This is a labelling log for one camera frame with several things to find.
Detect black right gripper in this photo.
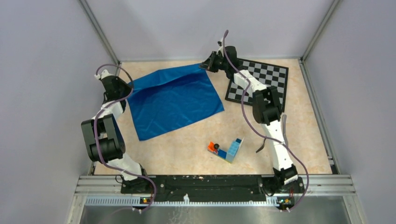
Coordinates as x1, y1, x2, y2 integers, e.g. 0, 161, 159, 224
199, 52, 228, 74

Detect blue cloth napkin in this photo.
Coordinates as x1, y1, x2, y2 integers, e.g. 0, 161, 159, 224
127, 63, 225, 141

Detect colourful toy brick assembly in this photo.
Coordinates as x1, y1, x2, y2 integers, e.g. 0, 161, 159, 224
207, 138, 244, 163

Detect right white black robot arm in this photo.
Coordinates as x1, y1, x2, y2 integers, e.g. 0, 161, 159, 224
200, 45, 298, 192

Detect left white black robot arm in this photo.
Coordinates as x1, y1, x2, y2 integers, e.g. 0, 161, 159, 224
81, 70, 150, 193

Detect black white checkerboard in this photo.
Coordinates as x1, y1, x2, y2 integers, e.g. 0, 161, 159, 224
225, 58, 289, 112

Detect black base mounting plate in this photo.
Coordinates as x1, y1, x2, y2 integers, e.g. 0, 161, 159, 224
120, 175, 304, 203

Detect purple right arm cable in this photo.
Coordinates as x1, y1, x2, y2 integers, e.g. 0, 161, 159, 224
222, 29, 310, 213

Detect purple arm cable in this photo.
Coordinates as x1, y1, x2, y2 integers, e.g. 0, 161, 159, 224
222, 29, 310, 213
93, 63, 158, 214

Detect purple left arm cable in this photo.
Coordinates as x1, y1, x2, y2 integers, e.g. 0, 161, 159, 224
93, 63, 158, 214

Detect aluminium frame rail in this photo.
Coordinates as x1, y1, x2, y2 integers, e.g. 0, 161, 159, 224
67, 174, 367, 224

